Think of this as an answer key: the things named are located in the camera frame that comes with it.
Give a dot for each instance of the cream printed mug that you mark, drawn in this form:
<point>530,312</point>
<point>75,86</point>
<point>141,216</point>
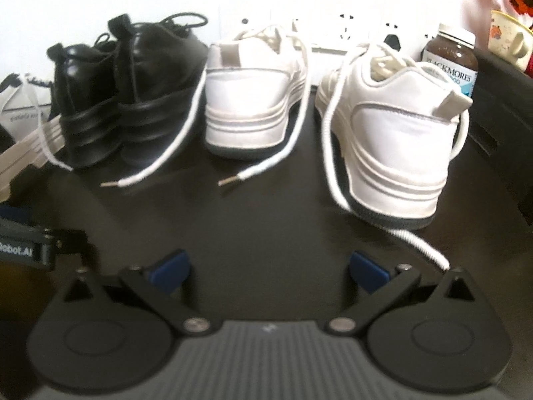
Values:
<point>510,39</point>

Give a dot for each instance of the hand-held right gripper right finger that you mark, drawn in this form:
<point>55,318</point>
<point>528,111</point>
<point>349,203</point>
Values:
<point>366,273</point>

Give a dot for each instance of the black power plug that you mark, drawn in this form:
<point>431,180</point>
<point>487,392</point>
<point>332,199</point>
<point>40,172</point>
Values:
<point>391,39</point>

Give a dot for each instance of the red vase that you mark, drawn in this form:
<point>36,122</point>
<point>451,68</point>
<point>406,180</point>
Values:
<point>529,64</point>

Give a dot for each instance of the black cabinet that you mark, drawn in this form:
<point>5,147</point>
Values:
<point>504,133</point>

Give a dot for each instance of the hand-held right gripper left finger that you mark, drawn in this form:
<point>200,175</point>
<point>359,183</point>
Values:
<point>170,271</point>

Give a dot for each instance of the black-white sneaker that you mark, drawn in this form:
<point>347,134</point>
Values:
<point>37,129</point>

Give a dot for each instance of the black leather shoe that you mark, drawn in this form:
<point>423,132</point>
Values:
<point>87,133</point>
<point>162,104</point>

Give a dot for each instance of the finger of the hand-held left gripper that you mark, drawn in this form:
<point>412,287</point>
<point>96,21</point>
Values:
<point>68,241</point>

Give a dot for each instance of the white wall socket panel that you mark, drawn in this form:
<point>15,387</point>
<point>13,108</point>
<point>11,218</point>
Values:
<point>333,29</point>

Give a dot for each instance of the black and white sneaker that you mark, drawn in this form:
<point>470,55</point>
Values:
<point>25,129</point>

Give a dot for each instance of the brown supplement bottle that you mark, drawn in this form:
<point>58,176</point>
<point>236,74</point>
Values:
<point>452,62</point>

